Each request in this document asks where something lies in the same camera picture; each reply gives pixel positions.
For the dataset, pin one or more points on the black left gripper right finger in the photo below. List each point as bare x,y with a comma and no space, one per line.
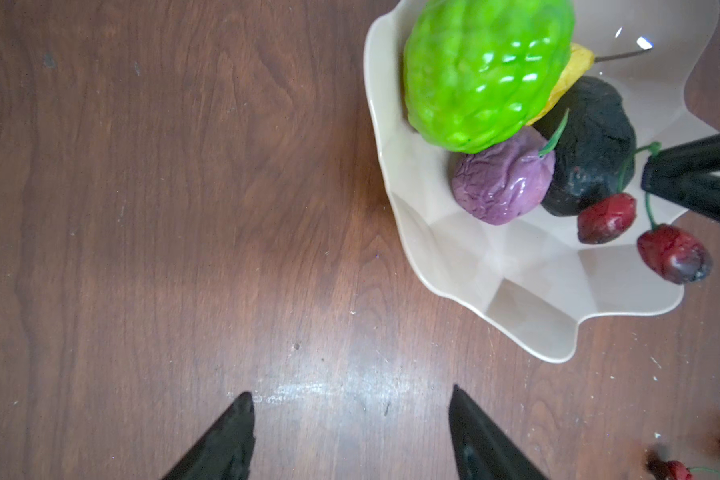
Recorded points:
482,450

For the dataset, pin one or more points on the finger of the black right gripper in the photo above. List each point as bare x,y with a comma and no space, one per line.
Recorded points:
695,157
699,193

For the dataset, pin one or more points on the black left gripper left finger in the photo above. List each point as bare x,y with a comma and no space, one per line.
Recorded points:
225,450

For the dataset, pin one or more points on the dark fake avocado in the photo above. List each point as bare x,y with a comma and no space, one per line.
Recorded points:
594,155

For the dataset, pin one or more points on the yellow fake lemon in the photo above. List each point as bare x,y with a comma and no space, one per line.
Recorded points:
581,60

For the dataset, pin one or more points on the purple fake passion fruit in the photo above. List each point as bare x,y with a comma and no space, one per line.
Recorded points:
509,179

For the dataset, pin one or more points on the green bumpy fake fruit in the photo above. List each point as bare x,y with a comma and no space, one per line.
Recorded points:
476,72

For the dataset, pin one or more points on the pink wavy fruit bowl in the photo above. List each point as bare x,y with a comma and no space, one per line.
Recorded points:
531,278

